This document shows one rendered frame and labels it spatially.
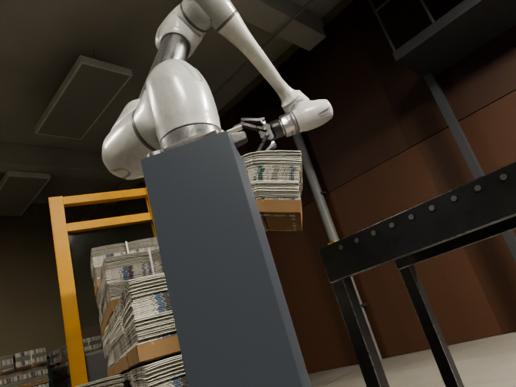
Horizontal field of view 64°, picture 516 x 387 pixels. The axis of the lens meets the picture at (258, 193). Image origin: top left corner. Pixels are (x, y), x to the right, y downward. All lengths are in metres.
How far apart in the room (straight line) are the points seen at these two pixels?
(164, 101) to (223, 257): 0.40
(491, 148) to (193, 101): 3.79
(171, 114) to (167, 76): 0.10
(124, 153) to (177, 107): 0.23
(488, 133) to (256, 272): 3.91
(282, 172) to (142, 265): 0.77
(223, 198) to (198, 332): 0.26
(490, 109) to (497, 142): 0.33
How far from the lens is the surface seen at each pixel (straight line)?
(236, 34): 1.57
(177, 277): 0.84
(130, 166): 1.15
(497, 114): 4.56
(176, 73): 1.04
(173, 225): 0.86
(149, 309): 1.24
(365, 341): 1.42
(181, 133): 0.95
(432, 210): 1.26
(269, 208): 1.40
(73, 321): 2.93
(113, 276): 1.84
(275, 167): 1.45
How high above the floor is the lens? 0.58
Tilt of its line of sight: 19 degrees up
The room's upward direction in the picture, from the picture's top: 17 degrees counter-clockwise
